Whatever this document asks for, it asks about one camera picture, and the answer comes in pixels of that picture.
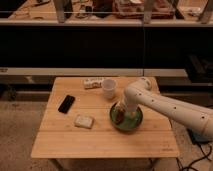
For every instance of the white sponge block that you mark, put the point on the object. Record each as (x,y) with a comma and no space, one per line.
(84,121)

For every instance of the white patterned package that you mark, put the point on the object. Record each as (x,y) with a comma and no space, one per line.
(91,83)

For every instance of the white ceramic cup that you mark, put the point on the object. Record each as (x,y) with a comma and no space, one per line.
(109,88)

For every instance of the long shelf bench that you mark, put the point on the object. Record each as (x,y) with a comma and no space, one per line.
(100,37)

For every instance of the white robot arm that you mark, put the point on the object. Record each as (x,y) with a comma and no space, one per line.
(195,117)

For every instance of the wooden folding table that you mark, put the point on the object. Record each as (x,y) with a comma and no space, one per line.
(58,137)

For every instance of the green ceramic plate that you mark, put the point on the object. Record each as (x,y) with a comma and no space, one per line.
(132,119)

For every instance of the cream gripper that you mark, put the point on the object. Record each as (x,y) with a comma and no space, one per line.
(121,107)

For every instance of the red brown pepper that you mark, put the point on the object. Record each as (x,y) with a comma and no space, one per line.
(119,118)

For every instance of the black smartphone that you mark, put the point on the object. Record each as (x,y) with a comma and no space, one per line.
(66,104)

